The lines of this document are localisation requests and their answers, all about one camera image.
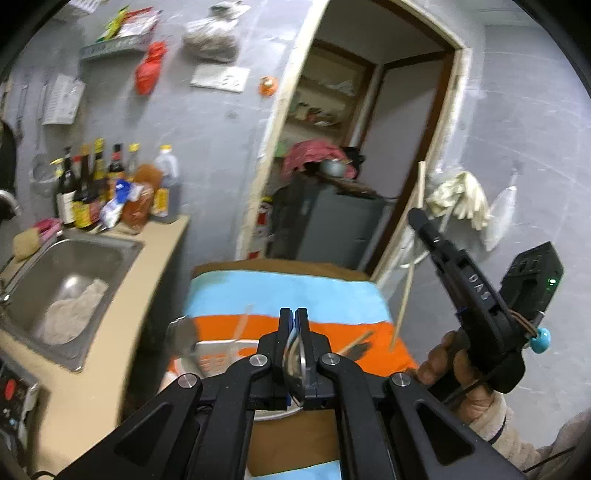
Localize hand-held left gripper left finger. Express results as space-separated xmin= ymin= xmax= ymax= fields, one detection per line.
xmin=55 ymin=308 xmax=294 ymax=480

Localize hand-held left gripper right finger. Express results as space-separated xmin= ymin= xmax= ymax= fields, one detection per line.
xmin=295 ymin=308 xmax=527 ymax=480

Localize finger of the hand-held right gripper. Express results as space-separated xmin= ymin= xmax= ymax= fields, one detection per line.
xmin=407 ymin=207 xmax=446 ymax=252

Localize small steel spoon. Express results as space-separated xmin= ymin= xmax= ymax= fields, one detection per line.
xmin=283 ymin=329 xmax=309 ymax=409

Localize wooden chopstick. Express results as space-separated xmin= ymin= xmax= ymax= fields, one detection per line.
xmin=231 ymin=305 xmax=254 ymax=356
xmin=336 ymin=330 xmax=376 ymax=357
xmin=389 ymin=161 xmax=428 ymax=354

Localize white plastic utensil holder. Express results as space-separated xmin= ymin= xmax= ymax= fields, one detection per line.
xmin=157 ymin=339 xmax=296 ymax=421

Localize large steel spoon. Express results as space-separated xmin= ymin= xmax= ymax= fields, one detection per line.
xmin=165 ymin=316 xmax=200 ymax=358

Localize person's right forearm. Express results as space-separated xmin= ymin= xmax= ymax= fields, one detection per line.
xmin=466 ymin=392 xmax=591 ymax=480

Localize person's right hand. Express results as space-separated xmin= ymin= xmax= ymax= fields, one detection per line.
xmin=413 ymin=330 xmax=506 ymax=430

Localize cream rubber gloves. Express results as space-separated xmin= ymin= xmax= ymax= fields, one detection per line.
xmin=426 ymin=170 xmax=490 ymax=230

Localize striped blue orange brown cloth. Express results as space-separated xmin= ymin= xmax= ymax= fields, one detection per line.
xmin=159 ymin=258 xmax=419 ymax=480

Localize grey cabinet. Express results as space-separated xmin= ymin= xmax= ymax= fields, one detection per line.
xmin=272 ymin=178 xmax=393 ymax=273

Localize red white bottle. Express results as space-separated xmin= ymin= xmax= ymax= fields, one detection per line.
xmin=249 ymin=196 xmax=273 ymax=259

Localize red cloth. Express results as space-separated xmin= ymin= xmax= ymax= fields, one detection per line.
xmin=283 ymin=141 xmax=358 ymax=178

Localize wooden shelf unit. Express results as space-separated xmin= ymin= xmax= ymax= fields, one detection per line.
xmin=277 ymin=39 xmax=377 ymax=153

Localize large oil jug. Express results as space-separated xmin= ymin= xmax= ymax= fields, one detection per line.
xmin=150 ymin=144 xmax=182 ymax=217

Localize white cloth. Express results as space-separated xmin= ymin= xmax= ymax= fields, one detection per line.
xmin=37 ymin=278 xmax=110 ymax=346

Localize blue white packet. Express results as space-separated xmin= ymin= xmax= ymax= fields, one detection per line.
xmin=99 ymin=180 xmax=134 ymax=229

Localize steel sink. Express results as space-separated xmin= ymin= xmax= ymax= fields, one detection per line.
xmin=0 ymin=228 xmax=145 ymax=372

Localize dark bottle yellow label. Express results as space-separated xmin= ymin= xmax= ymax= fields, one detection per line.
xmin=73 ymin=145 xmax=102 ymax=230

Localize dark bottle red label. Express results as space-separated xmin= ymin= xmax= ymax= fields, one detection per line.
xmin=107 ymin=144 xmax=126 ymax=185

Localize dark bottle yellow cap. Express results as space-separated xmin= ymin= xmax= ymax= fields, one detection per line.
xmin=90 ymin=138 xmax=109 ymax=195

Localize dark bottle with pump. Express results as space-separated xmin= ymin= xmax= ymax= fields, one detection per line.
xmin=55 ymin=148 xmax=79 ymax=227

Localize pink cloth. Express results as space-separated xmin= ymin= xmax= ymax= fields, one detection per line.
xmin=32 ymin=219 xmax=63 ymax=238

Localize black cooker control panel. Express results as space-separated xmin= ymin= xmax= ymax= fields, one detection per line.
xmin=0 ymin=355 xmax=42 ymax=457

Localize yellow sponge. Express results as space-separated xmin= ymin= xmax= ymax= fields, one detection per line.
xmin=11 ymin=228 xmax=42 ymax=259

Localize clear plastic bag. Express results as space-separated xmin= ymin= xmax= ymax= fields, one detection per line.
xmin=182 ymin=2 xmax=241 ymax=63

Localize red plastic bag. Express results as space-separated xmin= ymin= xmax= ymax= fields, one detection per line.
xmin=134 ymin=41 xmax=168 ymax=96

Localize red white packet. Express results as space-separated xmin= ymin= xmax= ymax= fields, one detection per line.
xmin=117 ymin=7 xmax=160 ymax=38

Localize yellow packet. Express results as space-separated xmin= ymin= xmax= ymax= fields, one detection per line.
xmin=99 ymin=4 xmax=130 ymax=40

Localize cream door frame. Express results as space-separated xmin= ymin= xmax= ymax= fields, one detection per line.
xmin=235 ymin=0 xmax=472 ymax=287

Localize white wall socket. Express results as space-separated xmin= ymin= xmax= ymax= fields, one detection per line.
xmin=190 ymin=65 xmax=251 ymax=93

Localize white wall box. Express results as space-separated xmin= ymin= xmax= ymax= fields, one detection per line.
xmin=41 ymin=74 xmax=86 ymax=126

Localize grey wall rack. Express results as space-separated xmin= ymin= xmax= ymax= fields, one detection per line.
xmin=78 ymin=34 xmax=151 ymax=63

